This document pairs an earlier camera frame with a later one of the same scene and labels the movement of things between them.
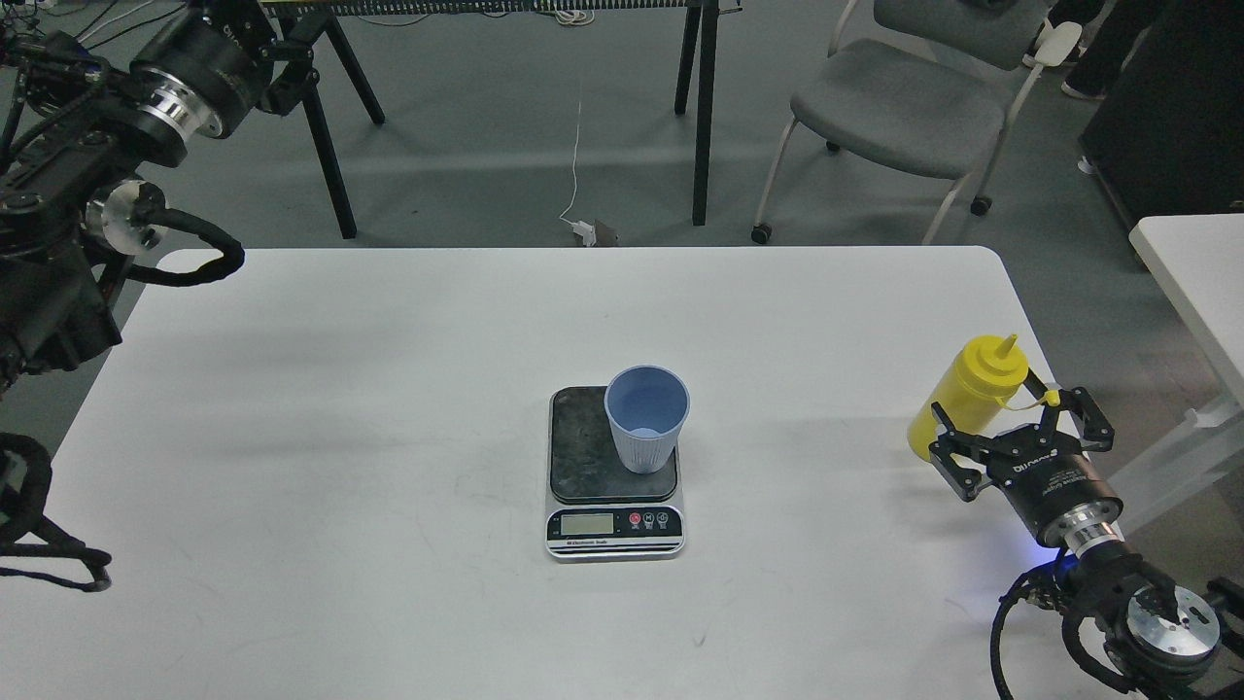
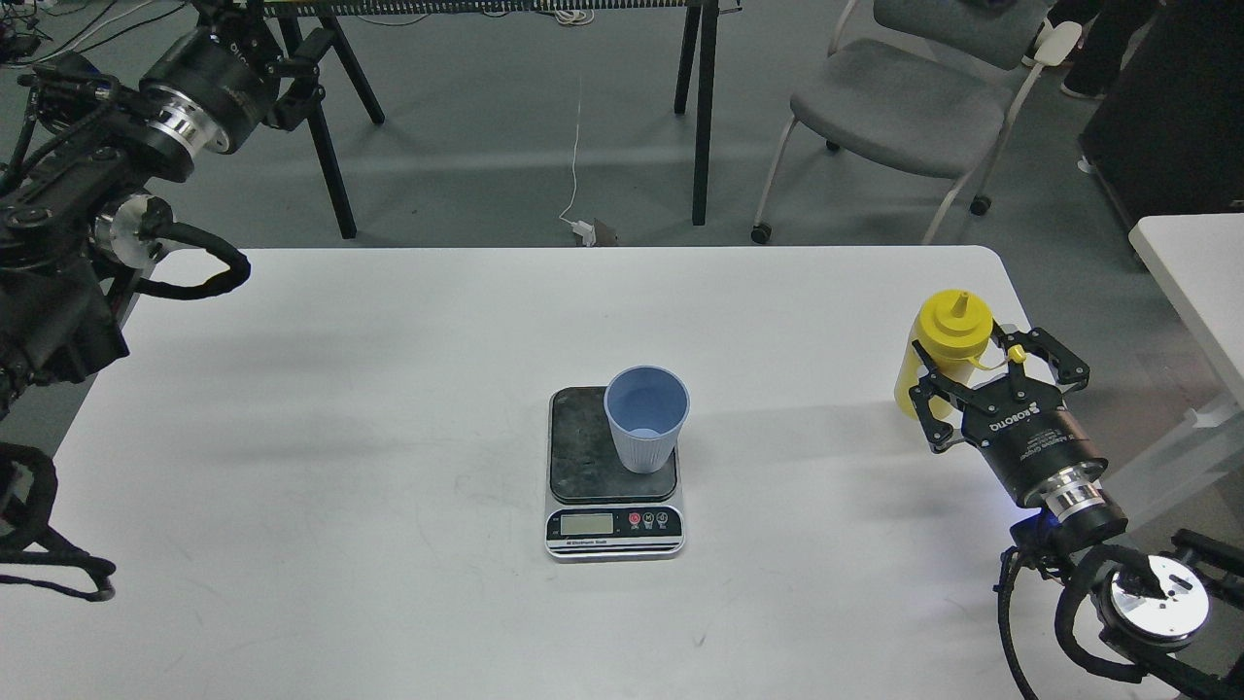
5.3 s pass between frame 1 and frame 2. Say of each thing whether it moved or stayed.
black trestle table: stayed
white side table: stayed
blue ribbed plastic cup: stayed
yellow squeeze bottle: moved
